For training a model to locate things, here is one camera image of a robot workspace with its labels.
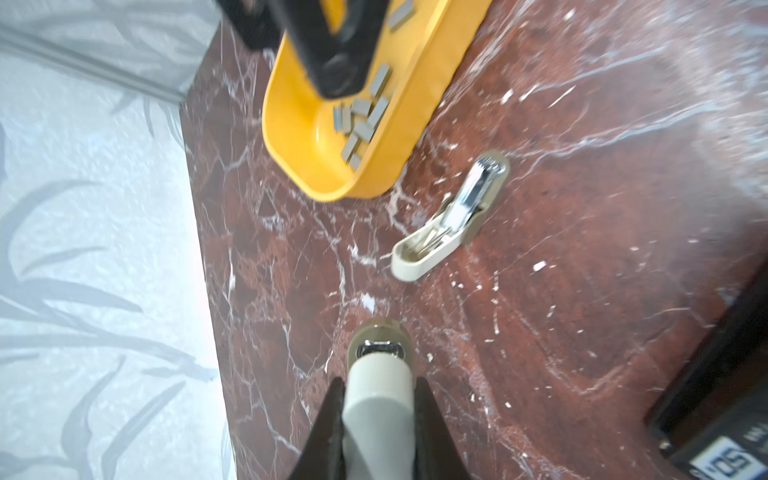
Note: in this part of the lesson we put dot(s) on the yellow plastic tray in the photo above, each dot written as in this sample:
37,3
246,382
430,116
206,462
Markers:
296,120

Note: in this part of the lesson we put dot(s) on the grey staple strips pile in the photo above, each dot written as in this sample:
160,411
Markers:
358,118

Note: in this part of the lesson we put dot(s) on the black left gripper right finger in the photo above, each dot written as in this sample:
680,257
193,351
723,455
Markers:
437,456

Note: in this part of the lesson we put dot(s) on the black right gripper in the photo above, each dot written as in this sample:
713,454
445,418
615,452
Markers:
336,62

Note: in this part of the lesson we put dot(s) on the beige stapler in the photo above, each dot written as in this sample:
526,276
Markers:
378,414

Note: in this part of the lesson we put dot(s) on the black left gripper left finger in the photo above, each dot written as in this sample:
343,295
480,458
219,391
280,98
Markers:
322,455

